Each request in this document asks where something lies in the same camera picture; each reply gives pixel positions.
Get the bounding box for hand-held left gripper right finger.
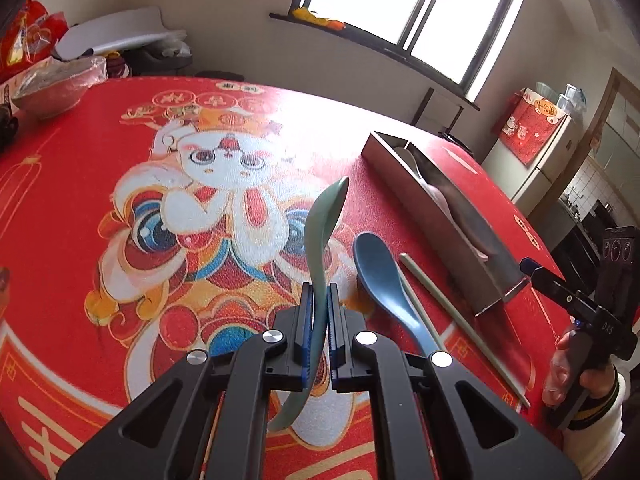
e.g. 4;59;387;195
327;284;583;480

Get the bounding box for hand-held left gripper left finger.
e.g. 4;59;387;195
57;282;316;480

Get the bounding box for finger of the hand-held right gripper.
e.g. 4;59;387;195
520;257;601;322

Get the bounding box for blue spoon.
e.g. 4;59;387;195
352;232;442;359

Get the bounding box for green chopstick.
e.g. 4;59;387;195
400;275;449;356
398;253;532;409

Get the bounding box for green spoon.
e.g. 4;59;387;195
267;176;351;432

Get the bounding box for stainless steel cutlery tray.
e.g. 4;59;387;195
361;131;531;317

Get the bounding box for pink spoon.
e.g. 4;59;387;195
425;182;491;262

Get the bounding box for person's right forearm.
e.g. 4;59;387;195
560;370;640;480

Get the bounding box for person's right hand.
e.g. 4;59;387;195
541;331;577;408

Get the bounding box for black kitchen oven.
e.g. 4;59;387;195
550;199;622;282

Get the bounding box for cream refrigerator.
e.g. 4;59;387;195
482;87;589;222

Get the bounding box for red fabric refrigerator cover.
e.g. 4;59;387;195
500;87;571;166

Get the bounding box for clear plastic containers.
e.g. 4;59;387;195
535;81;586;116

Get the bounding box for red printed tablecloth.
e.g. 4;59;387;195
0;76;612;480

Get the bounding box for dark framed window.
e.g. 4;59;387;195
269;0;529;111

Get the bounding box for dark storage bin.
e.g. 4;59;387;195
107;46;194;79

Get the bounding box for yellow packet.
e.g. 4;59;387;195
292;6;346;31

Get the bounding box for bowl covered with plastic wrap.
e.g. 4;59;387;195
11;56;109;120

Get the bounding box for white rolled sheet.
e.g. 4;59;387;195
52;6;172;59

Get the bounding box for black electric pot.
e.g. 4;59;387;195
0;85;21;154

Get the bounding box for red snack bag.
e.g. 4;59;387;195
0;0;69;84

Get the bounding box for wooden door frame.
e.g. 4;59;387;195
530;67;640;221

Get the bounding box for black metal frame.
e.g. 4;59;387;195
410;87;464;134

